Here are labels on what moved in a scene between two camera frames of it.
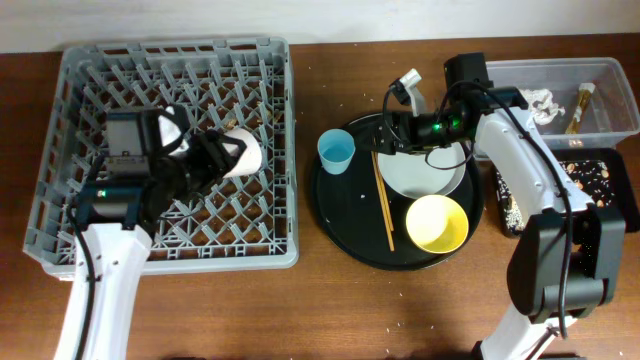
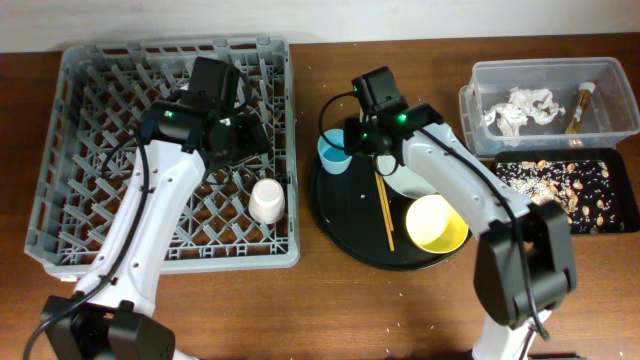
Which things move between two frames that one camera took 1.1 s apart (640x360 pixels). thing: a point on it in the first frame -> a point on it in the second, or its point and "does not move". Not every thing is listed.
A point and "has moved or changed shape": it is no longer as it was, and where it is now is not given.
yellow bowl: (437, 223) does not move
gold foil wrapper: (586, 90) does not move
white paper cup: (250, 157) has moved or changed shape
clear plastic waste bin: (573, 103) does not move
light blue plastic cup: (336, 148) does not move
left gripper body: (192, 172) -> (245, 141)
